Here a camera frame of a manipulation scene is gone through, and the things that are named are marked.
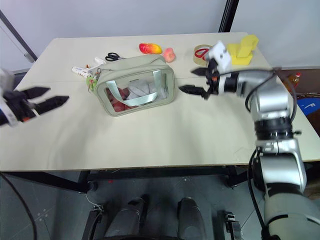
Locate pink toy peach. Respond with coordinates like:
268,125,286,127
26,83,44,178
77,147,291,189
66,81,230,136
162,47,178,63

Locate black handled scissors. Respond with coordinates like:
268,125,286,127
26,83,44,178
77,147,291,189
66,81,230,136
104,51,126,63

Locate black slanted frame pole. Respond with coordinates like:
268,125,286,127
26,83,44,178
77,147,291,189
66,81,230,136
0,9,39,64

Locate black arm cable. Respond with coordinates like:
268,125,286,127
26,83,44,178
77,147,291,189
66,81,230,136
0,171,38,240
244,66,303,240

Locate black table frame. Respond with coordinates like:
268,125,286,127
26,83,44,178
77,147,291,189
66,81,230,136
0,163,251,195

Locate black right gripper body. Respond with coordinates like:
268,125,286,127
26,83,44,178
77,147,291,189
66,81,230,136
202,58,221,101

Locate black upright frame pole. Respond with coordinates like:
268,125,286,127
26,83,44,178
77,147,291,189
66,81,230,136
218,0,240,33

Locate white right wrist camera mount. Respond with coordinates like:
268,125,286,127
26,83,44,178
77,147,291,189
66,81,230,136
205,40,233,96

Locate green keychain charm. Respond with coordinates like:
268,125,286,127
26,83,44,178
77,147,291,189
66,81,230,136
86,68,103,94

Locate red cloth item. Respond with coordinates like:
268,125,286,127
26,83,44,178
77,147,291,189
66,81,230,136
105,87,134,113

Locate white folded cloth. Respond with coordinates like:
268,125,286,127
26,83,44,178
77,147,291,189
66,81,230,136
127,79,161,101

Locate upright yellow foam block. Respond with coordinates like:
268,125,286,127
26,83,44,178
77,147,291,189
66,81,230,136
237,34,259,59

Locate orange liquid bottle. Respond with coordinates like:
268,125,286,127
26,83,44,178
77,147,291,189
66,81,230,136
286,72,302,89

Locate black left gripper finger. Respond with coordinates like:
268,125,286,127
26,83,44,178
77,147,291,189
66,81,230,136
34,95,70,117
23,86,52,101

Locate flat yellow foam block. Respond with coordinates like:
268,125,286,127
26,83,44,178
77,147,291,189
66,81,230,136
226,42,254,66

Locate clear green toiletry bag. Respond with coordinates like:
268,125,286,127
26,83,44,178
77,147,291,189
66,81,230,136
95,54,178,118

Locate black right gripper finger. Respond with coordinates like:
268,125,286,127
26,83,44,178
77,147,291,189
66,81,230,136
178,84,206,98
190,67,209,77

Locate red yellow toy mango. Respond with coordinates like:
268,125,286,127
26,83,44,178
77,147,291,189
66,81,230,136
139,42,163,55

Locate black metal bracket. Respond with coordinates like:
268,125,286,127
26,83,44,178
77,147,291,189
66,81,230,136
81,206,104,240
223,210,243,240

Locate red handled scissors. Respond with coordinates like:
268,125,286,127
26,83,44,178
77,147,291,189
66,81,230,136
194,48,211,61

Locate dark rounded shape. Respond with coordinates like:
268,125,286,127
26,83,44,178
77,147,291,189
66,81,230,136
176,196,204,240
103,195,149,239

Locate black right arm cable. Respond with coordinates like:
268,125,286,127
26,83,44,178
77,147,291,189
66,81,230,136
244,66,303,240

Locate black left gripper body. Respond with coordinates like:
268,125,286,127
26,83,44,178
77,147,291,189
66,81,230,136
2,89,36,124

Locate clear tape roll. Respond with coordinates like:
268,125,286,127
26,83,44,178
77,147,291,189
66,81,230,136
192,44,213,67

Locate white printed tube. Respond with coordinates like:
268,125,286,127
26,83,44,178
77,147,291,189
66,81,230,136
71,65,94,79

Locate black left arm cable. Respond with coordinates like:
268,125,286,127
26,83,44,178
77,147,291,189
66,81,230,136
0,171,38,240

